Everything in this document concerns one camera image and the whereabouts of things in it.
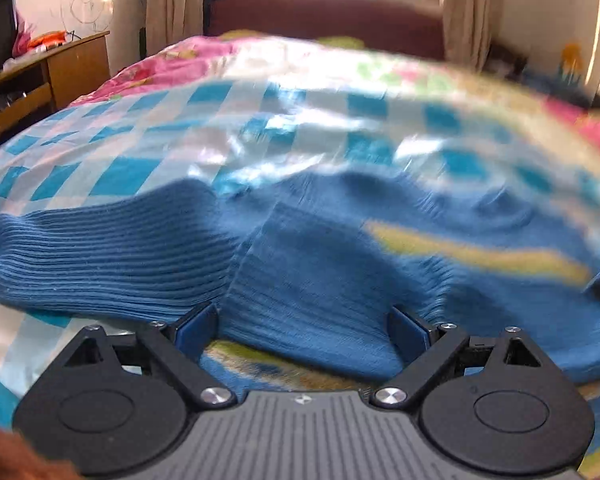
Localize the brown fuzzy sleeve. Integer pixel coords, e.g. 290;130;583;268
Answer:
0;412;83;480

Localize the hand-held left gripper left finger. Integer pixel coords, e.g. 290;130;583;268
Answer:
62;302;238;410

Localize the yellow printed bag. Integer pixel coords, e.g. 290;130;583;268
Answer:
557;42;586;83

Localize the wooden cabinet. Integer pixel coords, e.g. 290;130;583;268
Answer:
0;30;112;148

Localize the blue checkered plastic sheet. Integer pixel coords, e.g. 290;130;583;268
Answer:
0;75;600;476

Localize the orange item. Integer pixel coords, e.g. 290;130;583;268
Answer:
27;31;73;50

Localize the beige curtain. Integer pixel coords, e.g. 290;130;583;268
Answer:
145;0;208;56
437;0;506;73

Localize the maroon bed headboard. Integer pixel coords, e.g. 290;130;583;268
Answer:
207;0;448;61

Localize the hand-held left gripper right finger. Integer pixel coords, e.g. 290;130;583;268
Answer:
370;305;556;410

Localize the blue knit sweater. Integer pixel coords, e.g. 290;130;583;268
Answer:
0;170;600;386

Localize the pink floral bed quilt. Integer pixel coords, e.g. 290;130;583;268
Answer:
70;30;600;161

